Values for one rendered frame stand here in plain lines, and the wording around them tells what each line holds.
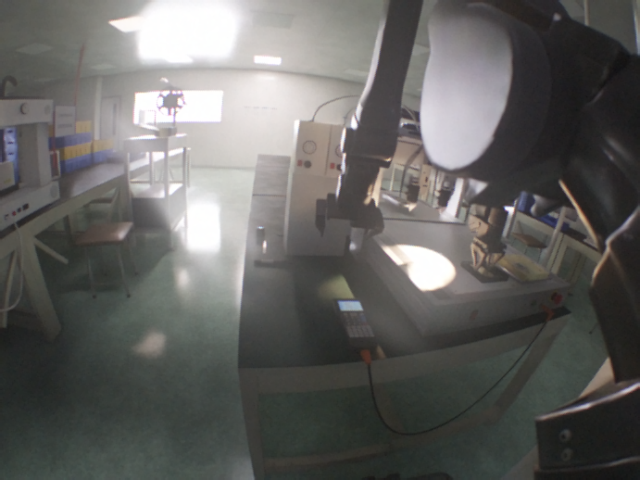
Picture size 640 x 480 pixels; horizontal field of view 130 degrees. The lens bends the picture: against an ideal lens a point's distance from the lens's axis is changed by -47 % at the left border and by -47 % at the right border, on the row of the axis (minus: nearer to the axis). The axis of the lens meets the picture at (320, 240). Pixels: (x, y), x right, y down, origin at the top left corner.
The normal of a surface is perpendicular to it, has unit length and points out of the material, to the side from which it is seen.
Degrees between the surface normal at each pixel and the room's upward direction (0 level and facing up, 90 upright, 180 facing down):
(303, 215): 90
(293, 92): 90
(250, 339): 0
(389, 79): 112
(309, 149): 90
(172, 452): 0
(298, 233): 90
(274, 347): 0
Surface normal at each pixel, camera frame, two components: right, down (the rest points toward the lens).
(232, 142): 0.20, 0.39
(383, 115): 0.00, 0.70
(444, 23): -0.99, -0.09
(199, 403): 0.11, -0.92
